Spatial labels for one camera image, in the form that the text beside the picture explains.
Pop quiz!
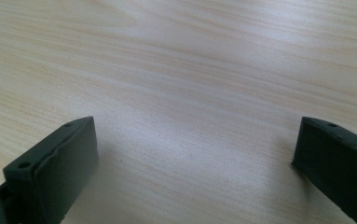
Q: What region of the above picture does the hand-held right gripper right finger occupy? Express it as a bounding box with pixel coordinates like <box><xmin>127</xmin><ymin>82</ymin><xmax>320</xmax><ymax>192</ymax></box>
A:
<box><xmin>291</xmin><ymin>117</ymin><xmax>357</xmax><ymax>224</ymax></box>

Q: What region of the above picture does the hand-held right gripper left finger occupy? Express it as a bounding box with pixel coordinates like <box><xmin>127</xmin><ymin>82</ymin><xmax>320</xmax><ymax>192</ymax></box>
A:
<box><xmin>0</xmin><ymin>116</ymin><xmax>100</xmax><ymax>224</ymax></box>

